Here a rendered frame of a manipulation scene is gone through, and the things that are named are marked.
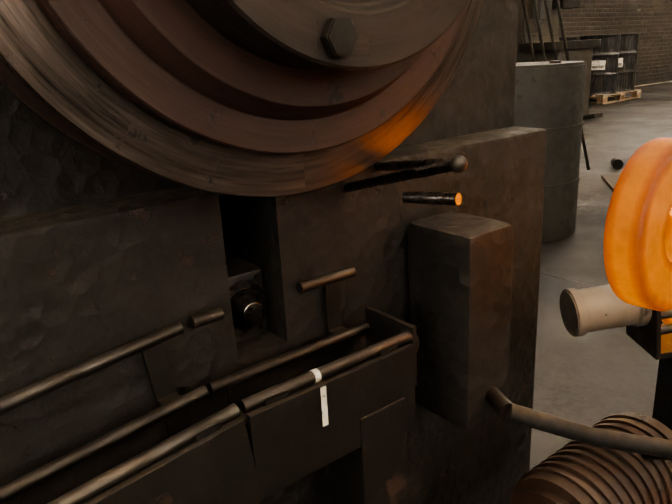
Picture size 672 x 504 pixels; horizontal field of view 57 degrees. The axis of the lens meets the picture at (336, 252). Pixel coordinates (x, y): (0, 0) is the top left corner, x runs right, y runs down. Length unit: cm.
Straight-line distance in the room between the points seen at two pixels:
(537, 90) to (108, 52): 283
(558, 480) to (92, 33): 62
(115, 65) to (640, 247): 42
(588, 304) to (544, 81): 242
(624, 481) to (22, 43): 70
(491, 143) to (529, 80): 233
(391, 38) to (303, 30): 7
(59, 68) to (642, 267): 46
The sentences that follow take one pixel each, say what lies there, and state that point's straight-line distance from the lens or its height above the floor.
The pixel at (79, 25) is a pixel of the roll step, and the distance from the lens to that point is 41.
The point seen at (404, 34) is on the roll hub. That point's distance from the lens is 45.
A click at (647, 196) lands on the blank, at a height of 86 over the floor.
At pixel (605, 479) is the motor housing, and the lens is 77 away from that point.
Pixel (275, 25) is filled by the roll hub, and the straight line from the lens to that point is 38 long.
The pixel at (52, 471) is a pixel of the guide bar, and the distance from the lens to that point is 56.
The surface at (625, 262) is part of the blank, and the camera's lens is 57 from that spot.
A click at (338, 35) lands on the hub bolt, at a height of 100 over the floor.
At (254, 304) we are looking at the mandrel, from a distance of 63.
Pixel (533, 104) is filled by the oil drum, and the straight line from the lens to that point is 315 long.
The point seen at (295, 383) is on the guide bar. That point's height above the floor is 71.
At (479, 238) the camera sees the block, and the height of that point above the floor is 79.
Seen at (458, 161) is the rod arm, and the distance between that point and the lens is 48.
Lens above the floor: 99
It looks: 18 degrees down
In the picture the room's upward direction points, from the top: 3 degrees counter-clockwise
